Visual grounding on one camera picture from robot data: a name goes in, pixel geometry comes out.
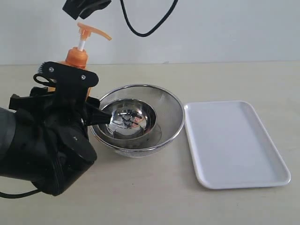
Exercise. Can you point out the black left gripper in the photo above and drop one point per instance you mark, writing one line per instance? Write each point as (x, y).
(52, 121)

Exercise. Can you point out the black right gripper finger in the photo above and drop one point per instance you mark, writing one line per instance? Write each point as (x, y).
(84, 8)

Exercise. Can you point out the orange dish soap pump bottle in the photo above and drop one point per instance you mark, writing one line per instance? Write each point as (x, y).
(77, 57)

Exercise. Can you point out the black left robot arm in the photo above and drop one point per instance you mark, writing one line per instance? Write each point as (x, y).
(52, 179)

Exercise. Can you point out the small stainless steel bowl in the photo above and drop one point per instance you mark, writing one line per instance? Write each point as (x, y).
(130, 119)

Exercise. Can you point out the steel mesh colander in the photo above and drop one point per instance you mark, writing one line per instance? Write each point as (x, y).
(170, 120)

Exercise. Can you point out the white rectangular plastic tray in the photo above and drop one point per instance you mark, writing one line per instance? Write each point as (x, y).
(231, 148)

